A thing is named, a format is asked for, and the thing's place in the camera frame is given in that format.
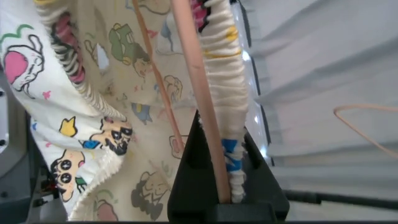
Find pink clothes hanger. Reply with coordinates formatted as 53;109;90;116
132;0;231;203
333;104;398;159

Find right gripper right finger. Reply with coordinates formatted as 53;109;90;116
231;130;290;220

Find cream printed garment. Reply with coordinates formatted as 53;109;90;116
0;0;251;222

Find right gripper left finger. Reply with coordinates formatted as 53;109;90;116
167;110;220;220

